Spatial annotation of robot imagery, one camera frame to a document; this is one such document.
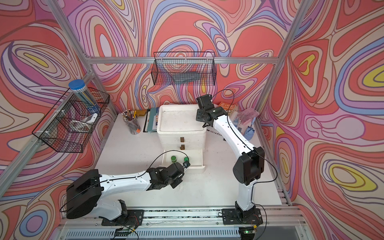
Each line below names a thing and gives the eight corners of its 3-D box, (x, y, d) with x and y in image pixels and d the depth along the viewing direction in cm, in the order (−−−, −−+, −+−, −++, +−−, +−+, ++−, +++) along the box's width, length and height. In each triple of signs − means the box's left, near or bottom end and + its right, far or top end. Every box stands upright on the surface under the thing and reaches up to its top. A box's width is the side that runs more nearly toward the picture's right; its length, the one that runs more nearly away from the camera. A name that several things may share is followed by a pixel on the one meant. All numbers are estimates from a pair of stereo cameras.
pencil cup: (128, 134, 108) (119, 119, 96) (131, 124, 114) (123, 109, 102) (139, 134, 108) (132, 119, 96) (142, 124, 114) (135, 109, 102)
